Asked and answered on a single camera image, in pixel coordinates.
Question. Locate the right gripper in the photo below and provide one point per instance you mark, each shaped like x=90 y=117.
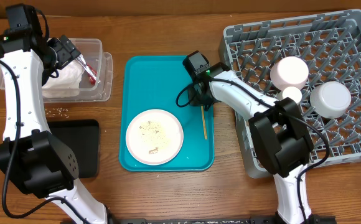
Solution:
x=193 y=101

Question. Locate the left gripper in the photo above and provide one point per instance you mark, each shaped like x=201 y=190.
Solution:
x=65 y=50

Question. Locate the wooden chopstick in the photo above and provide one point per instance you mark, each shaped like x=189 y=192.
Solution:
x=203 y=122

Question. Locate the white napkin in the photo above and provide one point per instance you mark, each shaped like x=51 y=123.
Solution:
x=69 y=77

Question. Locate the red snack wrapper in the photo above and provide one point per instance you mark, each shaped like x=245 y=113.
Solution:
x=92 y=74

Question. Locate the large white plate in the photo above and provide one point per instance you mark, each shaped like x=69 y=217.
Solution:
x=154 y=137

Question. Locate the white cup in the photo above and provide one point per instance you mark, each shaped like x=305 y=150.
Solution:
x=290 y=92

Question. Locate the small pink bowl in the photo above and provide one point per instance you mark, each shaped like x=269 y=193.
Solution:
x=289 y=72

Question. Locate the grey bowl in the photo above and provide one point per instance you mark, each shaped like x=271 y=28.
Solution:
x=330 y=100

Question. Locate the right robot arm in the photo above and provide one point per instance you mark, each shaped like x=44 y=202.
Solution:
x=281 y=140

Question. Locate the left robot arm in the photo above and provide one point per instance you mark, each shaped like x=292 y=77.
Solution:
x=31 y=157

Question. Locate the grey dishwasher rack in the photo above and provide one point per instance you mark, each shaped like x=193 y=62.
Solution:
x=330 y=45

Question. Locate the clear plastic bin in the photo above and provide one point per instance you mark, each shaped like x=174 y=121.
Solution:
x=93 y=53

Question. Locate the teal serving tray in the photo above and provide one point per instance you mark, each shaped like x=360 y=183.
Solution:
x=155 y=82

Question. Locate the black tray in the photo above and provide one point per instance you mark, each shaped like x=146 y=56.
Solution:
x=83 y=138

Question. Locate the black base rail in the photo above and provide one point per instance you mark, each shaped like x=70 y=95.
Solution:
x=274 y=219

